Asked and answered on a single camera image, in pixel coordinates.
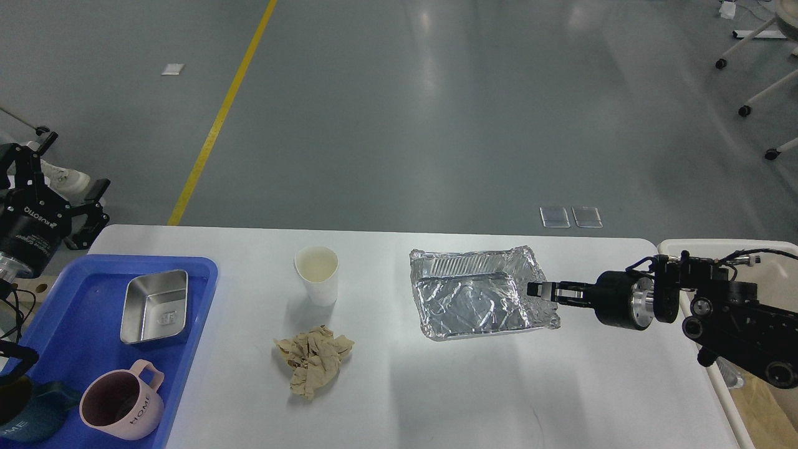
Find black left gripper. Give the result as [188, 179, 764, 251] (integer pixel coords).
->
[1, 131, 111, 279]

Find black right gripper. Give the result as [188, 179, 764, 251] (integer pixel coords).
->
[527, 272, 655, 331]

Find aluminium foil tray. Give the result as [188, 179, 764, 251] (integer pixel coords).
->
[408, 245, 561, 342]

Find stainless steel rectangular container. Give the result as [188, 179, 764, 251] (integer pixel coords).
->
[119, 269, 191, 349]

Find pink mug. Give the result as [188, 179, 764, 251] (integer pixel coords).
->
[78, 360, 165, 441]

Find white paper cup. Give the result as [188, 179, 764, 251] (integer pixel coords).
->
[294, 246, 339, 307]

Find brown paper napkin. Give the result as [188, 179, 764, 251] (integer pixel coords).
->
[272, 325, 355, 401]

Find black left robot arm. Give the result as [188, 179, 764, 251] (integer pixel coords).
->
[1, 128, 110, 440]

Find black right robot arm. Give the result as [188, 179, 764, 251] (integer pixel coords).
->
[527, 248, 797, 389]

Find person in grey trousers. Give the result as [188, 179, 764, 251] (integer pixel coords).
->
[39, 158, 92, 199]

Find black caster left stand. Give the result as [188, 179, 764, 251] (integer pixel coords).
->
[1, 105, 51, 137]

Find left clear floor plate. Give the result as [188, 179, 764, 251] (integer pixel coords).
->
[539, 206, 571, 228]

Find clear floor plate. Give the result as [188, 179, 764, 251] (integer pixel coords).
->
[571, 206, 603, 228]
[539, 206, 571, 228]

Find right clear floor plate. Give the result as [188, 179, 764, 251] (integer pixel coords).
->
[571, 206, 603, 228]

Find blue plastic tray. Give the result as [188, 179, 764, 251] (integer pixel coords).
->
[2, 254, 218, 448]

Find white paper scrap on floor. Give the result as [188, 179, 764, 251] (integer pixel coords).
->
[161, 63, 185, 76]

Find blue mug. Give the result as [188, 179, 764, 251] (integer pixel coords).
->
[1, 376, 82, 443]

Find white plastic bin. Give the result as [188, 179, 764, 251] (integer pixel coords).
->
[658, 238, 796, 448]

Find white wheeled chair base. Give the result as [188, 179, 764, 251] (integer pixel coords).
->
[716, 0, 798, 161]

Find black cables at left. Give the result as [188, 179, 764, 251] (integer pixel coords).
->
[0, 281, 37, 350]

